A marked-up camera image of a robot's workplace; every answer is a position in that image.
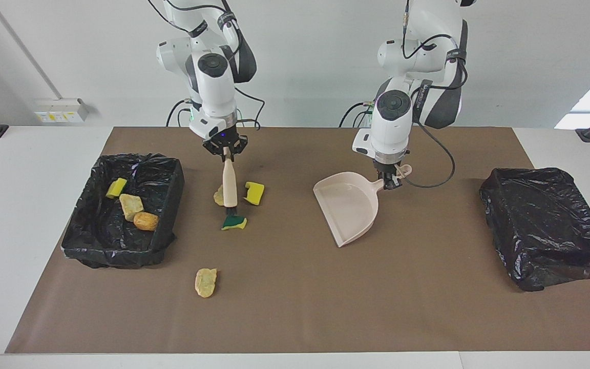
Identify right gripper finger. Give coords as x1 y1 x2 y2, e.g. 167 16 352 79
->
229 134 249 163
202 139 228 163

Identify pink hand brush black bristles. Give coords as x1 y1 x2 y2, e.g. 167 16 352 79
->
222 158 239 216

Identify pink plastic dustpan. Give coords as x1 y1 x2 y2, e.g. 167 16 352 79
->
313 164 412 248

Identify notched yellow sponge piece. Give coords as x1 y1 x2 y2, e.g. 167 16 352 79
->
244 181 265 206

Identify green and yellow sponge wedge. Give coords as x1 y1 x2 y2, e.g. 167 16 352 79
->
221 214 248 231

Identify brown bread-like foam chunk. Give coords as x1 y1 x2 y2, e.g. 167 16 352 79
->
133 212 160 232

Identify yellow sponge chunk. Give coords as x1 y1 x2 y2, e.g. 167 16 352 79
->
106 177 128 199

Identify black bag lined bin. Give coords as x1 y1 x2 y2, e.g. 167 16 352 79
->
478 167 590 293
61 152 185 269

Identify brown paper table mat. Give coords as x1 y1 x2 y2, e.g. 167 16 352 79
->
6 127 590 354

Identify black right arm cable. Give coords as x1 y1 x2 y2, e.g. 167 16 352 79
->
162 0 266 131

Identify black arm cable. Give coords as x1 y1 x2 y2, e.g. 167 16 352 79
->
396 0 467 189
162 0 266 131

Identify black base cable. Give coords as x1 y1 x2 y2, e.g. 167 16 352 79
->
339 101 375 128
166 99 193 127

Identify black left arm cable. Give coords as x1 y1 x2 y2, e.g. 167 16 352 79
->
396 0 467 189

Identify white wall outlet box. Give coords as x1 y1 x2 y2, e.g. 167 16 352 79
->
34 98 91 124

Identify grey wall conduit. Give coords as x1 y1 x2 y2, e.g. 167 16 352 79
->
0 0 64 101

